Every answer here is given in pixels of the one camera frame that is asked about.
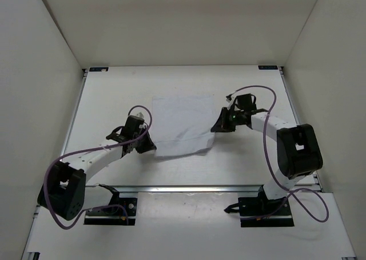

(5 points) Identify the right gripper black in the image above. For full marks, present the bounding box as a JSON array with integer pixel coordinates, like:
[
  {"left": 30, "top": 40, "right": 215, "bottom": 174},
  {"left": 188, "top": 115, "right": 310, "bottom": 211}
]
[{"left": 211, "top": 107, "right": 244, "bottom": 133}]

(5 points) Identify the white skirt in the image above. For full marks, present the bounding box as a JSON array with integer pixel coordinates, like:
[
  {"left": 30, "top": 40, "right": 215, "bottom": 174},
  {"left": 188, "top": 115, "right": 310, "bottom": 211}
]
[{"left": 150, "top": 95, "right": 217, "bottom": 159}]

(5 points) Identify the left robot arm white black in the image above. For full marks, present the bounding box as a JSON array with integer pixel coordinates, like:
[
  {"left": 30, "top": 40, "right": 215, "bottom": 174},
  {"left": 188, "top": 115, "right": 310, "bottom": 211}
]
[{"left": 37, "top": 115, "right": 157, "bottom": 229}]

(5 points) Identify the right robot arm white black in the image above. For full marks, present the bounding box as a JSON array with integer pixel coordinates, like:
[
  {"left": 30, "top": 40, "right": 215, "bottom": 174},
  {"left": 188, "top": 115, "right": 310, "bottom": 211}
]
[{"left": 210, "top": 94, "right": 323, "bottom": 215}]

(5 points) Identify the right blue label sticker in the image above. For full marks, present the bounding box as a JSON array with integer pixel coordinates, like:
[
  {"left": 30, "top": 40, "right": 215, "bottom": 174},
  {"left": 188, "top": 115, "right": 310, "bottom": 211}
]
[{"left": 258, "top": 65, "right": 278, "bottom": 70}]

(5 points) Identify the blue label sticker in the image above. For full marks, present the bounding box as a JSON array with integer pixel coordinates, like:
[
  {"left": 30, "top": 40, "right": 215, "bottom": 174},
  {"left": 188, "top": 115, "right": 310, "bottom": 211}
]
[
  {"left": 258, "top": 65, "right": 278, "bottom": 70},
  {"left": 89, "top": 67, "right": 109, "bottom": 72}
]

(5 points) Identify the left blue label sticker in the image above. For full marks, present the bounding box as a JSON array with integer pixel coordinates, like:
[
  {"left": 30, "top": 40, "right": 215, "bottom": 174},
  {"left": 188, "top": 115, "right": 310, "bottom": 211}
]
[{"left": 89, "top": 67, "right": 109, "bottom": 72}]

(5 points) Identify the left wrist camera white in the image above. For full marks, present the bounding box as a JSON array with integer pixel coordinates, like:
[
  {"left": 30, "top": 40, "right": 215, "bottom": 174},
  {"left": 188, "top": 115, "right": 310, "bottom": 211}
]
[{"left": 136, "top": 112, "right": 145, "bottom": 119}]

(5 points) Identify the aluminium rail front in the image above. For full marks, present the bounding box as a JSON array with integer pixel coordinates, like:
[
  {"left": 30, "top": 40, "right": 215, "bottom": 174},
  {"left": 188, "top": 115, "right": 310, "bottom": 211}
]
[{"left": 85, "top": 185, "right": 264, "bottom": 194}]

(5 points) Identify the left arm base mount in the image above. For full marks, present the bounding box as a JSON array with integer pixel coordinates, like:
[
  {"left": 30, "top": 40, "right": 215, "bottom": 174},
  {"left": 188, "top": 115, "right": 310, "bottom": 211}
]
[{"left": 83, "top": 184, "right": 138, "bottom": 226}]

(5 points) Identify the aluminium frame right edge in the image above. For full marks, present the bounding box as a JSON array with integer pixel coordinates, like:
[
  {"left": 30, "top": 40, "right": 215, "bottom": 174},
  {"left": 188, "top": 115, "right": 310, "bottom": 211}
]
[{"left": 279, "top": 66, "right": 358, "bottom": 260}]

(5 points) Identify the aluminium frame edge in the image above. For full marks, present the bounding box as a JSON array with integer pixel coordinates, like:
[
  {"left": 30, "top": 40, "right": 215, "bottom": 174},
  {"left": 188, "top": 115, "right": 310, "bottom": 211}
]
[
  {"left": 279, "top": 66, "right": 358, "bottom": 260},
  {"left": 21, "top": 68, "right": 89, "bottom": 260}
]

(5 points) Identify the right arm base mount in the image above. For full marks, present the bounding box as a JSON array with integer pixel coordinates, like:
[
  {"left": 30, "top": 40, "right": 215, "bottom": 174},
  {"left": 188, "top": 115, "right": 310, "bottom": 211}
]
[{"left": 224, "top": 186, "right": 295, "bottom": 227}]

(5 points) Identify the aluminium frame left edge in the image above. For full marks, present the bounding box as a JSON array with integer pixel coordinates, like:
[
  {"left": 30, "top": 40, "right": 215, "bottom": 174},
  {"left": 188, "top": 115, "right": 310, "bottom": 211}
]
[{"left": 21, "top": 68, "right": 89, "bottom": 260}]

